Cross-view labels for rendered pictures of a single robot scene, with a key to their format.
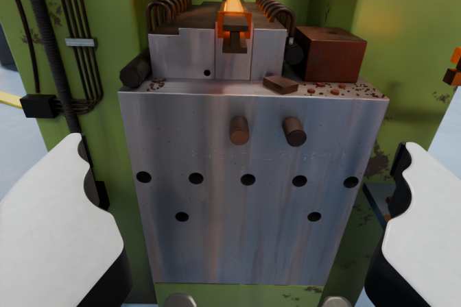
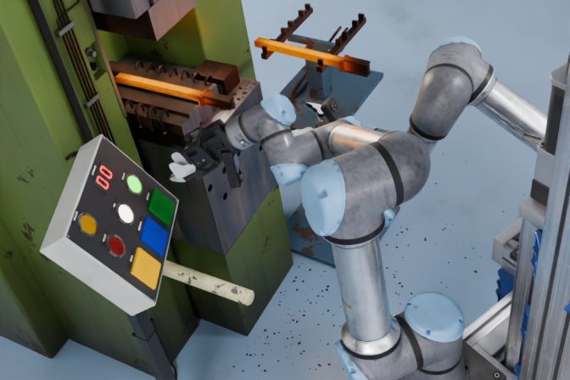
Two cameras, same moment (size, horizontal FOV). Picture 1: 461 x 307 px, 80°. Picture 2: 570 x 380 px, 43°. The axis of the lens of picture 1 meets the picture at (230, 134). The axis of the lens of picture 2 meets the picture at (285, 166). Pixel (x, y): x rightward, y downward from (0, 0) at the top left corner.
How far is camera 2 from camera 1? 1.96 m
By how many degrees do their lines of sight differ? 45
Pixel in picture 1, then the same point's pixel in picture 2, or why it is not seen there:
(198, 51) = (196, 117)
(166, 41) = (187, 123)
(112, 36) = (124, 148)
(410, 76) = (232, 53)
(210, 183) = not seen: hidden behind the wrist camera
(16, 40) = not seen: hidden behind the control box
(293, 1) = (115, 41)
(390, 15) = (215, 36)
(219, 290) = (248, 229)
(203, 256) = (237, 212)
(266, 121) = not seen: hidden behind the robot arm
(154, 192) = (215, 192)
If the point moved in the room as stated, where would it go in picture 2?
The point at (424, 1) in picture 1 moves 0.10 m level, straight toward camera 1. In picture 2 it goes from (221, 21) to (235, 34)
